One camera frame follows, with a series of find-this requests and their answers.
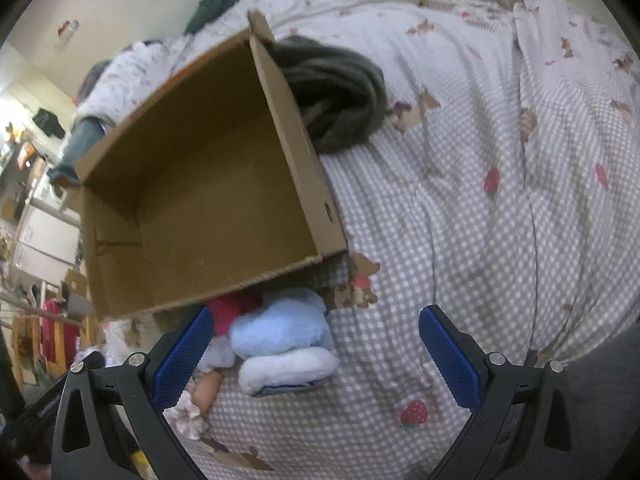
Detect peach soft tube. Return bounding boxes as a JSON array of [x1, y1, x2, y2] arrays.
[[192, 370, 222, 414]]

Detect white sock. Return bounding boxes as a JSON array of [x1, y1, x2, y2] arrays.
[[198, 336, 236, 373]]

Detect pink round soft toy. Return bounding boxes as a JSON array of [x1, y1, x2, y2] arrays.
[[205, 292, 262, 337]]

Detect light blue fluffy sock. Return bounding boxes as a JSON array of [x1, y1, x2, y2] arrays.
[[229, 288, 338, 396]]

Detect grey trouser leg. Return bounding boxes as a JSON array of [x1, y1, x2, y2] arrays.
[[566, 324, 640, 479]]

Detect white kitchen cabinet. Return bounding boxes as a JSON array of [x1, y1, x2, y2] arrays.
[[12, 200, 80, 274]]

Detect checkered dog print duvet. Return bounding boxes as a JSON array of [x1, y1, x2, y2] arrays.
[[78, 0, 639, 479]]

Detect brown cardboard box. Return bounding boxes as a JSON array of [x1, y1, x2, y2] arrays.
[[76, 10, 347, 318]]

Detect dark grey folded clothes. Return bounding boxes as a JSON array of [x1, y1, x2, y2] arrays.
[[267, 36, 387, 154]]

